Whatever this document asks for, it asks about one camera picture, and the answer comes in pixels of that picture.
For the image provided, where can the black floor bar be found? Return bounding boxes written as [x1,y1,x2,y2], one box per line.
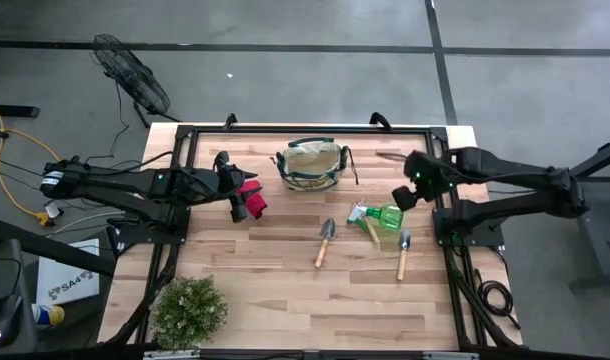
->
[0,104,41,120]

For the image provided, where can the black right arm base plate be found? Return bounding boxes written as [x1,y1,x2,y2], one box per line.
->
[432,207,506,250]

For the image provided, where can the hand rake wooden handle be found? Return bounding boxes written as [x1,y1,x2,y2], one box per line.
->
[349,200,381,246]

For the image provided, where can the coiled black cable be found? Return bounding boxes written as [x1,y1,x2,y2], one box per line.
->
[473,267,522,331]

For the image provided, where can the yellow blue bottle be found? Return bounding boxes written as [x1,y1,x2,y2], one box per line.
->
[30,303,66,330]

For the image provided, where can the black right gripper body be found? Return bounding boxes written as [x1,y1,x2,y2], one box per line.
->
[390,149,439,214]

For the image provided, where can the black floor fan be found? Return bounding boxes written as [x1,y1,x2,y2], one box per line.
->
[91,33,182,129]

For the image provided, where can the yellow extension cable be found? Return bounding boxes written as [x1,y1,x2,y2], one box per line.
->
[0,95,71,227]

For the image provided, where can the narrow trowel wooden handle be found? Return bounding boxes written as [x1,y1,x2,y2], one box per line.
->
[395,228,413,282]

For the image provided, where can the green spray bottle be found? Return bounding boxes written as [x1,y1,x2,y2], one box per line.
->
[346,202,405,234]

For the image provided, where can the black metal stand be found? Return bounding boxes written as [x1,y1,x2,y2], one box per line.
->
[564,137,610,291]

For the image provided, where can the silver metal bracket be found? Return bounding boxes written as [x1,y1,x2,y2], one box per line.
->
[422,351,480,360]
[142,349,201,360]

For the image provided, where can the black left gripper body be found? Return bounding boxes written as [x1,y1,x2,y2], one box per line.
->
[212,149,250,225]

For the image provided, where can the green artificial bush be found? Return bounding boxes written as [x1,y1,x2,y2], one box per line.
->
[148,276,230,351]

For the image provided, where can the white cardboard box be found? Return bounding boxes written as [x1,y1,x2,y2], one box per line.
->
[36,238,100,306]

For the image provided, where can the black computer mouse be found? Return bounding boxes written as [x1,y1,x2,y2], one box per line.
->
[0,293,25,349]

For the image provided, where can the black desk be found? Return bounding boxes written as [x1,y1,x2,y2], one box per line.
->
[0,219,117,354]

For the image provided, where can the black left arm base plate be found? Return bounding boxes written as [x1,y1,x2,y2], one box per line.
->
[107,207,191,246]

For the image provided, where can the beige green gardening bag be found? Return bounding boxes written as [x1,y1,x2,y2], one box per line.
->
[274,136,360,192]

